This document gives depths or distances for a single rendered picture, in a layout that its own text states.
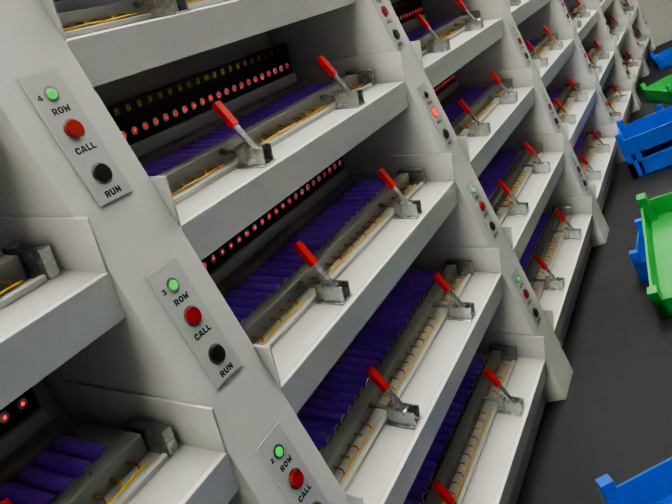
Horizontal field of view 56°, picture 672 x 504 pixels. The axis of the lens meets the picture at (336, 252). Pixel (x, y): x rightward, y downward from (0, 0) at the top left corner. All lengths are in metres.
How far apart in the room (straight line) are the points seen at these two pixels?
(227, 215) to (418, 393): 0.40
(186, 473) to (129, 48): 0.41
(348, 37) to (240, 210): 0.53
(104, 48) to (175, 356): 0.30
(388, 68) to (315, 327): 0.54
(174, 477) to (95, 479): 0.07
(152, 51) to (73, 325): 0.31
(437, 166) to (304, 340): 0.52
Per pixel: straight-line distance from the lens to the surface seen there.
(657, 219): 1.66
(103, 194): 0.59
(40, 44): 0.63
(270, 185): 0.75
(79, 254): 0.58
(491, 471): 1.06
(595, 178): 2.14
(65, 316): 0.55
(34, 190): 0.59
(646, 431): 1.19
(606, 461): 1.16
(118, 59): 0.69
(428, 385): 0.93
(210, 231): 0.67
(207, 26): 0.80
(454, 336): 1.03
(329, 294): 0.80
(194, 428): 0.62
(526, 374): 1.25
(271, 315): 0.78
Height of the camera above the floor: 0.71
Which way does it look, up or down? 12 degrees down
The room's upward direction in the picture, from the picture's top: 29 degrees counter-clockwise
